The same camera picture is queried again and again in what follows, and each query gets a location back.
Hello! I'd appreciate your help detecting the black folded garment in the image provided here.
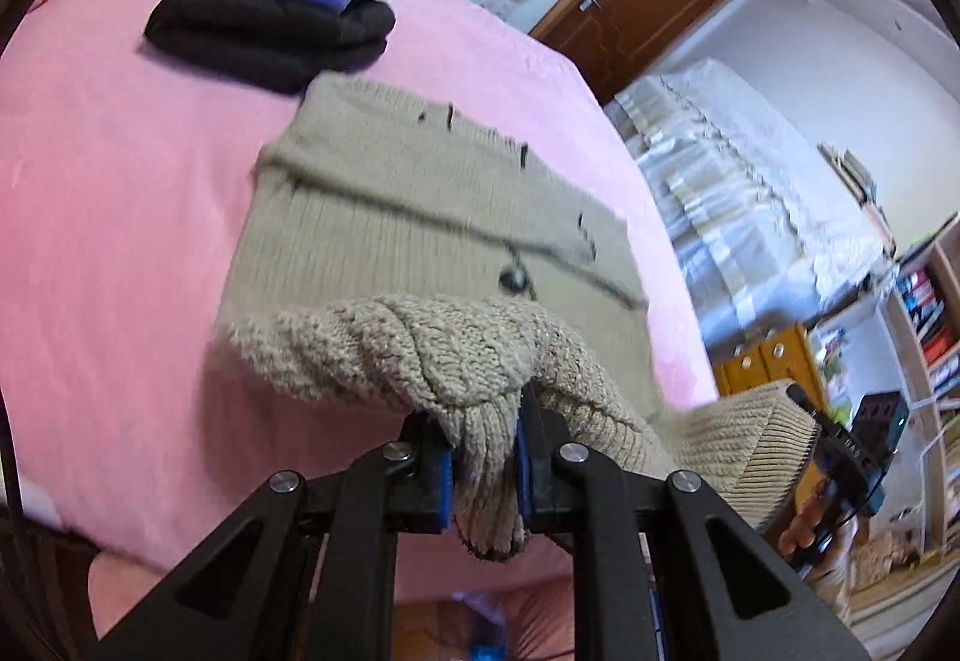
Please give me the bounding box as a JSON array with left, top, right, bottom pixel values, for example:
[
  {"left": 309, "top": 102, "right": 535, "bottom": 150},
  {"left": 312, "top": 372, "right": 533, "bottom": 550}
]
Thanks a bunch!
[{"left": 145, "top": 0, "right": 395, "bottom": 94}]

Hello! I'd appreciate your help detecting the person right hand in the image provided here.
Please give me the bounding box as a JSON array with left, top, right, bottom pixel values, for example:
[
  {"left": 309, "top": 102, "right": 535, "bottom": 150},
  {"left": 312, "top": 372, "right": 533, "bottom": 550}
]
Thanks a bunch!
[{"left": 776, "top": 479, "right": 857, "bottom": 569}]

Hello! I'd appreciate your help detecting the wooden bookshelf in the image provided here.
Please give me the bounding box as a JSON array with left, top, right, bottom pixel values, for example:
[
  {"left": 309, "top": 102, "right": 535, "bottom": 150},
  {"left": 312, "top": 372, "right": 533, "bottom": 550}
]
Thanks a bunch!
[{"left": 882, "top": 221, "right": 958, "bottom": 552}]

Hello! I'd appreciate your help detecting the stack of books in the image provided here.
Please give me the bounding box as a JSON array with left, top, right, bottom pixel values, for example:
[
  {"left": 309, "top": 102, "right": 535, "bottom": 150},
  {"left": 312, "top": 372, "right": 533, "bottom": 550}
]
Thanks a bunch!
[{"left": 817, "top": 145, "right": 896, "bottom": 258}]

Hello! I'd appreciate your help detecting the pink bed sheet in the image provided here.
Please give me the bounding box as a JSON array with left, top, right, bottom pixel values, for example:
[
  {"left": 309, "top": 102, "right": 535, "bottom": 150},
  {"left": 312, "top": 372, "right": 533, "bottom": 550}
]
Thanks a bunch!
[{"left": 0, "top": 0, "right": 723, "bottom": 572}]

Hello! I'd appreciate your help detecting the brown wooden door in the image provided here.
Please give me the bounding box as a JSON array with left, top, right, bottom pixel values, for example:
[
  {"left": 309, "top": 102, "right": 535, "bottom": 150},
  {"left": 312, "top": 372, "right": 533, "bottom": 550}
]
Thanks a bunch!
[{"left": 539, "top": 0, "right": 724, "bottom": 104}]

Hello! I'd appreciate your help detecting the lace covered furniture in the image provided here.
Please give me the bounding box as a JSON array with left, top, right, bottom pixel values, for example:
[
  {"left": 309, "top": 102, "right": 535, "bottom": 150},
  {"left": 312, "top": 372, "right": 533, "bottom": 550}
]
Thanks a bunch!
[{"left": 604, "top": 58, "right": 887, "bottom": 359}]

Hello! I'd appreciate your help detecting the grey knit cardigan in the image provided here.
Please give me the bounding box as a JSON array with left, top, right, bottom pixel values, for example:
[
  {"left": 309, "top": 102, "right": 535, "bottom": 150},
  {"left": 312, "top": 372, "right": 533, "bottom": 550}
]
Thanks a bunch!
[{"left": 215, "top": 74, "right": 817, "bottom": 560}]

